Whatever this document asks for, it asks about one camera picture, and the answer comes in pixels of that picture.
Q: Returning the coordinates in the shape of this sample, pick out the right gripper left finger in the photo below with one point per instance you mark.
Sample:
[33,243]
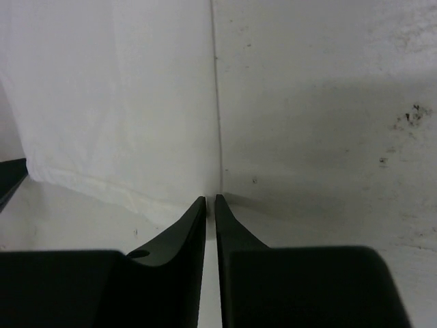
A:
[156,285]

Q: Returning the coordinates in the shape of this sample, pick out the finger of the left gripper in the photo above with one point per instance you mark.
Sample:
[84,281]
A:
[12,174]

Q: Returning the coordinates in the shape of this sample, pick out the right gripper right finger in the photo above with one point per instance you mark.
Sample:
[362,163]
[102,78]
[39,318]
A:
[340,286]

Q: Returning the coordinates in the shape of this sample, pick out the white tank top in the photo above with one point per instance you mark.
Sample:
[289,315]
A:
[115,99]

